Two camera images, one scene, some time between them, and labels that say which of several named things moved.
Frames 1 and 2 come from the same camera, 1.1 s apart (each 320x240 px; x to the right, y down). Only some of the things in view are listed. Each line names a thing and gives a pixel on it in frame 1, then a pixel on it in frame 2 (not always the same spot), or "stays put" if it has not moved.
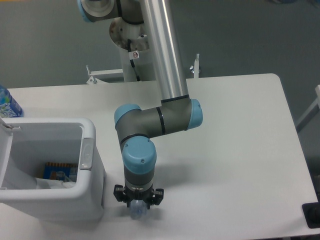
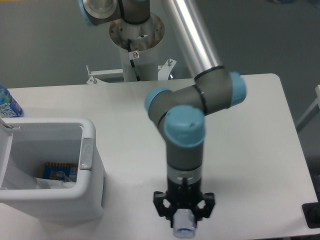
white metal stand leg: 304,121 stays put
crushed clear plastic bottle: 138,208 to 184,223
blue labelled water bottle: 9,107 stays put
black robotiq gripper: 126,195 to 183,196
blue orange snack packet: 61,171 stays put
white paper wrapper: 42,184 stays put
